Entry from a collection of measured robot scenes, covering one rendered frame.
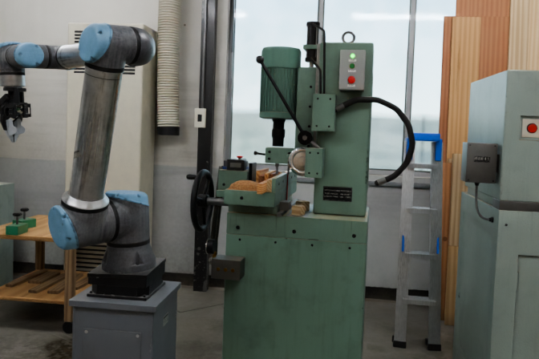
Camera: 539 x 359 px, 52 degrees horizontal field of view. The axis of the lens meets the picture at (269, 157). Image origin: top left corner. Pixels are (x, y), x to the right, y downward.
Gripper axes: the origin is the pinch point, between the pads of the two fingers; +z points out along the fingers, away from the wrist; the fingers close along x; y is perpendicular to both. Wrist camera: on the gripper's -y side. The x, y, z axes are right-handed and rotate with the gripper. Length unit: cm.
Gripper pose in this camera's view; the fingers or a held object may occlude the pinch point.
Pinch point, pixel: (12, 139)
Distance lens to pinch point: 239.1
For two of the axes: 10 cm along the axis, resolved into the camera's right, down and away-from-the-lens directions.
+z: 0.1, 10.0, 1.0
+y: 8.9, 0.4, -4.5
